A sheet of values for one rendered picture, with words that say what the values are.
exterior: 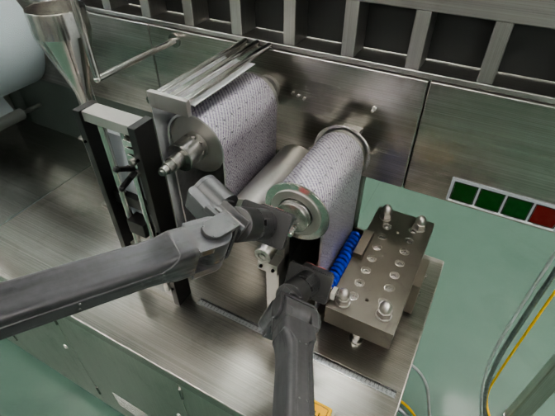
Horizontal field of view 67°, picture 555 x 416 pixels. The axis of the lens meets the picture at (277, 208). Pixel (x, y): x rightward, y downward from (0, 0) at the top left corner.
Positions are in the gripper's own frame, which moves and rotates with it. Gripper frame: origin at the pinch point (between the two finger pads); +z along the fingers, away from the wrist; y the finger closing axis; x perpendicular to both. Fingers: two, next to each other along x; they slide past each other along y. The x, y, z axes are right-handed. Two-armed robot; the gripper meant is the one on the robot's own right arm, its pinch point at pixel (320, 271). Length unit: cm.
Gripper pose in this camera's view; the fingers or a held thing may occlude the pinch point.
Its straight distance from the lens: 100.2
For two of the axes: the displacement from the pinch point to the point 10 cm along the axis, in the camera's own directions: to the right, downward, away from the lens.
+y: 8.8, 3.1, -3.6
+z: 4.1, -1.2, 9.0
